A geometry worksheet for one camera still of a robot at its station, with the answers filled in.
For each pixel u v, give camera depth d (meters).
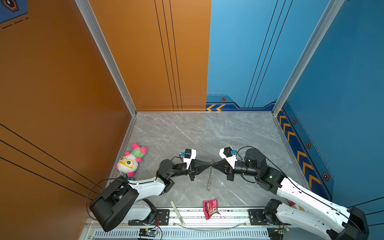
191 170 0.63
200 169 0.68
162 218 0.74
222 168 0.66
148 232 0.71
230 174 0.60
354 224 0.39
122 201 0.43
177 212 0.76
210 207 0.76
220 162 0.66
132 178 0.86
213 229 0.71
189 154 0.60
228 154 0.57
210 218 0.74
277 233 0.70
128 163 0.85
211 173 0.67
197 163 0.66
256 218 0.72
